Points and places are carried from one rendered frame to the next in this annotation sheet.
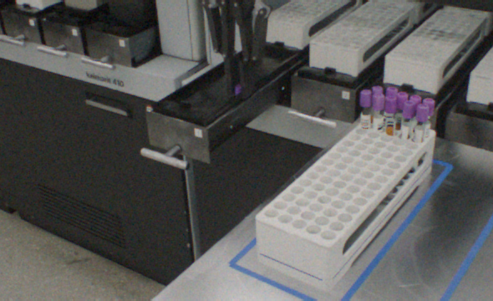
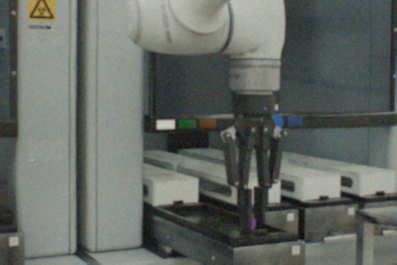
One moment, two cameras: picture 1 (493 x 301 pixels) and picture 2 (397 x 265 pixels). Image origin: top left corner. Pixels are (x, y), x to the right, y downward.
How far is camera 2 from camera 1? 137 cm
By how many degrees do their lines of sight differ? 65
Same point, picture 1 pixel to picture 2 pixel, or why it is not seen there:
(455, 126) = not seen: hidden behind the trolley
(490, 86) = (374, 179)
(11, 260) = not seen: outside the picture
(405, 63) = (319, 178)
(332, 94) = (279, 220)
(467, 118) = (377, 204)
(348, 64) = (275, 193)
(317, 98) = not seen: hidden behind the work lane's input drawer
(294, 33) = (192, 188)
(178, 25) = (52, 212)
